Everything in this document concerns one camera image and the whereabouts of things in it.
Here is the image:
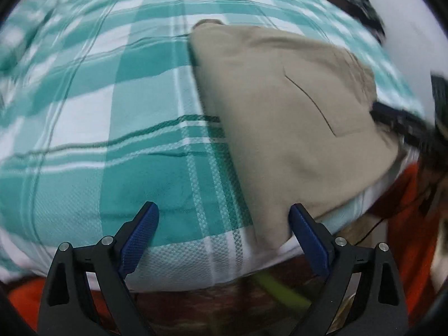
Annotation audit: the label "green strap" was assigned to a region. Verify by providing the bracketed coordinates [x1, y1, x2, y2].
[250, 272, 312, 314]

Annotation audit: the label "orange red garment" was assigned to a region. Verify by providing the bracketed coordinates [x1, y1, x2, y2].
[6, 162, 444, 329]

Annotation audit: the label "teal plaid bed sheet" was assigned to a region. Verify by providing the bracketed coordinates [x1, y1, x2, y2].
[1, 0, 423, 292]

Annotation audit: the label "pile of dark clothes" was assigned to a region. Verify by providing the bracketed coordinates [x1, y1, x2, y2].
[327, 0, 386, 45]

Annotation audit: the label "black cable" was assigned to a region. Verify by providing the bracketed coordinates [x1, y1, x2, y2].
[353, 177, 442, 248]

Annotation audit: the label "beige khaki pants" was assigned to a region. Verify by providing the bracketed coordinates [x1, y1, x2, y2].
[189, 20, 402, 248]

